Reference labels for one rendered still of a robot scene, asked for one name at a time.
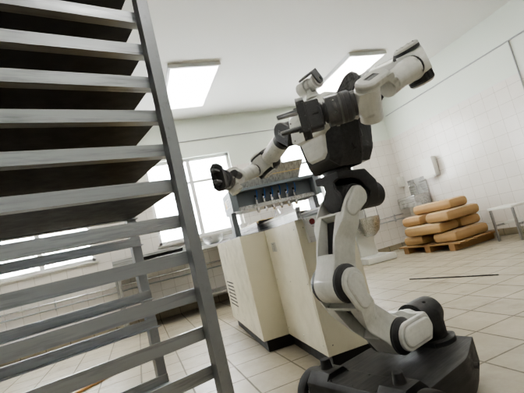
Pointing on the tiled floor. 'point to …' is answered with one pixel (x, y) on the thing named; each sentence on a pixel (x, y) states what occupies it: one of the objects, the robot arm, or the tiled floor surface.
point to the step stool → (508, 220)
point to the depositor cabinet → (255, 290)
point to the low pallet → (451, 243)
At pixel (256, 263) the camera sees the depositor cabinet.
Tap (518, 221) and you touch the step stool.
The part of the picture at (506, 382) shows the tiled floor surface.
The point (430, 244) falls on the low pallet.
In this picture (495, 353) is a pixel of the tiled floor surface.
